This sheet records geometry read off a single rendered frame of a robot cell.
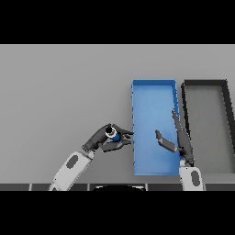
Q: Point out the blue pipe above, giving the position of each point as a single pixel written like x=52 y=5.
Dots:
x=112 y=134

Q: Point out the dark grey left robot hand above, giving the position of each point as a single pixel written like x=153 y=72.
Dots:
x=98 y=137

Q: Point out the dark grey bin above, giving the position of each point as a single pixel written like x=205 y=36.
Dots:
x=211 y=125

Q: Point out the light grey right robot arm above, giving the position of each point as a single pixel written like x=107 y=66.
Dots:
x=191 y=178

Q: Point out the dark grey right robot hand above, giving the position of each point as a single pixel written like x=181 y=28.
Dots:
x=184 y=143

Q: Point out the blue bin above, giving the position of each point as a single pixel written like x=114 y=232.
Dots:
x=154 y=125

